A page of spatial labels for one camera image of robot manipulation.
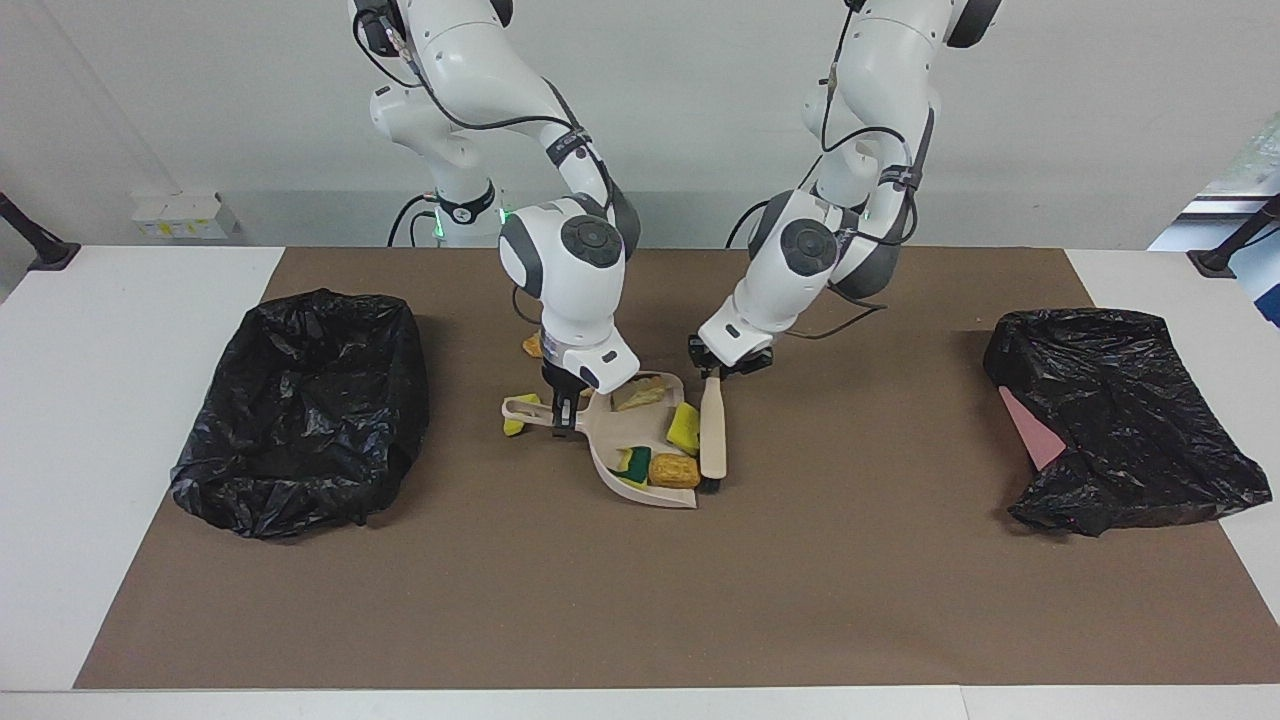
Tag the beige hand brush black bristles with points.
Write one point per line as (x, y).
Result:
(712, 430)

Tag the white wall power strip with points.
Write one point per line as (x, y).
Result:
(185, 215)

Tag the yellow sponge piece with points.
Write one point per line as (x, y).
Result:
(515, 422)
(633, 465)
(684, 428)

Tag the brown toy bread roll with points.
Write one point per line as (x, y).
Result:
(673, 471)

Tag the black trash bag lined bin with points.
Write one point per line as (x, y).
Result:
(300, 420)

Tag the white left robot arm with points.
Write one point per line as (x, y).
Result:
(870, 60)

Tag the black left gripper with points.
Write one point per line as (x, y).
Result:
(745, 364)

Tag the pink plastic bin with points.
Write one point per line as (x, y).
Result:
(1035, 435)

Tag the toy croissant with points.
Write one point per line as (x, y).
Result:
(533, 347)

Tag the beige plastic dustpan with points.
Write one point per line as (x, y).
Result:
(600, 425)

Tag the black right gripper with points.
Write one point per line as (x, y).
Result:
(562, 378)

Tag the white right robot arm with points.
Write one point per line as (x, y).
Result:
(470, 60)

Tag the large brown table mat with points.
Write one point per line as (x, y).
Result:
(640, 600)

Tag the sandwich bread toy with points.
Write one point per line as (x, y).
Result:
(640, 394)

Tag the black trash bag on pink bin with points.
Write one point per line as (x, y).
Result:
(1130, 420)

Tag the black camera stand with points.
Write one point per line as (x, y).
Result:
(40, 245)
(1225, 258)

